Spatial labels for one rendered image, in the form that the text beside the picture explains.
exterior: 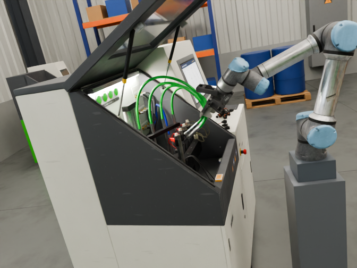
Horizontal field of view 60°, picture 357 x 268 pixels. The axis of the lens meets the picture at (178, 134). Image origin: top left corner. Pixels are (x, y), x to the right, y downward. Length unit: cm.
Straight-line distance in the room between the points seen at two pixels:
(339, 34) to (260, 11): 669
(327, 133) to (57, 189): 128
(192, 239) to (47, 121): 84
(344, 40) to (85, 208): 136
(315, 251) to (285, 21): 679
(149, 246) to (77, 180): 46
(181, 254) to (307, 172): 73
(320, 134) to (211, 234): 64
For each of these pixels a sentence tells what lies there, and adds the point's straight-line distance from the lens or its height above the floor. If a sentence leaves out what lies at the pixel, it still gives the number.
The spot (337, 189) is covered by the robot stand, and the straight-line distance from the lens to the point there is 171.
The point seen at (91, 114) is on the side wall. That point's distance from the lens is 138.
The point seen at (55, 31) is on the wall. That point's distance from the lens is 893.
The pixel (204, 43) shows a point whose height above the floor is 136.
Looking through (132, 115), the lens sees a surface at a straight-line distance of 175.
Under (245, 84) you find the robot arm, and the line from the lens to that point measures 139.
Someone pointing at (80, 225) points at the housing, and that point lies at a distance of 170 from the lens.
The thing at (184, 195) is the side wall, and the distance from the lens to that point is 137.
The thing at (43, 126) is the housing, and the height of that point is 132.
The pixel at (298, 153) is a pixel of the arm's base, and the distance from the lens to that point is 168.
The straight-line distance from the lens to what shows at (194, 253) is 153.
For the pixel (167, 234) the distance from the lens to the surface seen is 151.
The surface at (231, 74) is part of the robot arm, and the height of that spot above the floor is 140.
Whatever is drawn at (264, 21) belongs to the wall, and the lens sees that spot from 808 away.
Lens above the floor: 159
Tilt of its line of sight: 17 degrees down
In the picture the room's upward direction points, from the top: 11 degrees counter-clockwise
